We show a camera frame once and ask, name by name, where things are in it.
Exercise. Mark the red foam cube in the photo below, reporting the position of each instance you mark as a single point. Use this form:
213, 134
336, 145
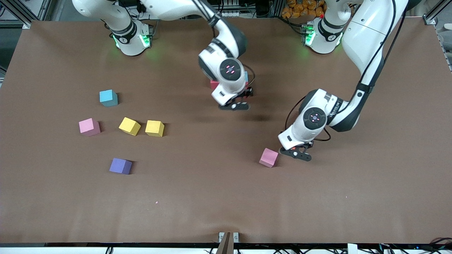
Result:
214, 84

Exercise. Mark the pink foam cube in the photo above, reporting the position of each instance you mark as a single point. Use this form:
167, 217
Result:
268, 157
88, 126

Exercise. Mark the yellow foam cube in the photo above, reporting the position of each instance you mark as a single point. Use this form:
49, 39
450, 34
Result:
154, 127
129, 126

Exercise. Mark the purple foam cube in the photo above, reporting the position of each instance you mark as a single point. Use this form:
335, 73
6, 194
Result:
119, 165

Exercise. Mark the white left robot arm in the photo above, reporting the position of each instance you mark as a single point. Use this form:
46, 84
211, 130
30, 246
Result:
367, 35

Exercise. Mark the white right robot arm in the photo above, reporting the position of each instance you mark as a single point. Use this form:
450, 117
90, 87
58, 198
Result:
169, 8

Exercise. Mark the white electronics box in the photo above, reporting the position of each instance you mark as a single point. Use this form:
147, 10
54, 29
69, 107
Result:
230, 14

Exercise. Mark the brown table cover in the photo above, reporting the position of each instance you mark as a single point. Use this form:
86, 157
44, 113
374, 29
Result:
212, 197

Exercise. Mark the orange snack bags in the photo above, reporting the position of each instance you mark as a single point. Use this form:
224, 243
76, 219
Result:
300, 7

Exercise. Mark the white label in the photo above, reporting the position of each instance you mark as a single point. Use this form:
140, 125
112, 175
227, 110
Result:
352, 248

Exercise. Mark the wooden strip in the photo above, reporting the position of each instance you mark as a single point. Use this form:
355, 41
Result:
224, 245

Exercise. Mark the metal table edge bracket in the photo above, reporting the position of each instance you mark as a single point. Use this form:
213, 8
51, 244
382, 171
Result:
221, 237

